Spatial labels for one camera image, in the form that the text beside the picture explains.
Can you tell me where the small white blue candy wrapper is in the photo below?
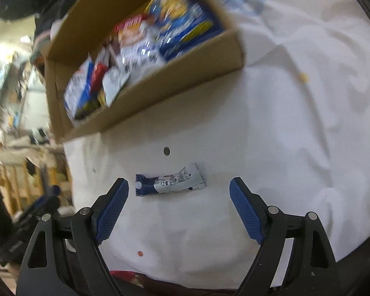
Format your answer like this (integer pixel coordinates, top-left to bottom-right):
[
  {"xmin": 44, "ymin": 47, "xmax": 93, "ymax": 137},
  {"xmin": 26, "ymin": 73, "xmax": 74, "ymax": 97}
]
[{"xmin": 135, "ymin": 163, "xmax": 207, "ymax": 196}]

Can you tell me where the white blue snack bag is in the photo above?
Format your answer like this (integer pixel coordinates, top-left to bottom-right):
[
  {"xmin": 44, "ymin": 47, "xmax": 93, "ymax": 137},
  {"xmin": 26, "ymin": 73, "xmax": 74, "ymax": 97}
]
[{"xmin": 63, "ymin": 56, "xmax": 94, "ymax": 121}]

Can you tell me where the small red cake snack packet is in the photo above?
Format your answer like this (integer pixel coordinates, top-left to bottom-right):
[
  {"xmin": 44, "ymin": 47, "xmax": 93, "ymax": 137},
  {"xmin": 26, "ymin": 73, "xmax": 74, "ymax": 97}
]
[{"xmin": 115, "ymin": 14, "xmax": 148, "ymax": 48}]

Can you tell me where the blue yellow tiger snack bag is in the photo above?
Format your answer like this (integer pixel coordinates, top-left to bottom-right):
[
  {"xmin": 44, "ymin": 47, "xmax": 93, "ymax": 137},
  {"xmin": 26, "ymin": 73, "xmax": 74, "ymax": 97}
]
[{"xmin": 146, "ymin": 0, "xmax": 224, "ymax": 61}]

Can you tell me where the yellow cheese snack bag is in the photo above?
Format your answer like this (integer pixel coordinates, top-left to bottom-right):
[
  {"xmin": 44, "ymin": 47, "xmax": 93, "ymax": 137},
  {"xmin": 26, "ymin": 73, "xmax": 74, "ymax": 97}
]
[{"xmin": 97, "ymin": 88, "xmax": 107, "ymax": 107}]

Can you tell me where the white rice cake snack packet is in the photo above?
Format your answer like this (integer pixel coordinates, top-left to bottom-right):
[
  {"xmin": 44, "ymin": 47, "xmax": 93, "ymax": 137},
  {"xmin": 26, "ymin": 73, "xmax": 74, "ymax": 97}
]
[{"xmin": 102, "ymin": 28, "xmax": 166, "ymax": 107}]

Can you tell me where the brown chocolate snack packet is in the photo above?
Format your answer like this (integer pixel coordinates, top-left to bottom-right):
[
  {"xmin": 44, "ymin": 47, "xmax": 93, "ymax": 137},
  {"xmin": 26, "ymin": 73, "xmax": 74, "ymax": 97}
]
[{"xmin": 91, "ymin": 36, "xmax": 120, "ymax": 93}]

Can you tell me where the white cartoon bed sheet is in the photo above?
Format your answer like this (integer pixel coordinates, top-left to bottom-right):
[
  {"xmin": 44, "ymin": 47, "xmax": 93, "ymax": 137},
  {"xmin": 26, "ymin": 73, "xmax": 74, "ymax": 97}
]
[{"xmin": 65, "ymin": 0, "xmax": 370, "ymax": 289}]

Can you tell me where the brown cardboard box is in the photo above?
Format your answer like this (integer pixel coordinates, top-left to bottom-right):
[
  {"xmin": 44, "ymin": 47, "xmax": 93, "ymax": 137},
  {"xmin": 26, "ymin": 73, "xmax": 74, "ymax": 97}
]
[{"xmin": 45, "ymin": 0, "xmax": 244, "ymax": 142}]

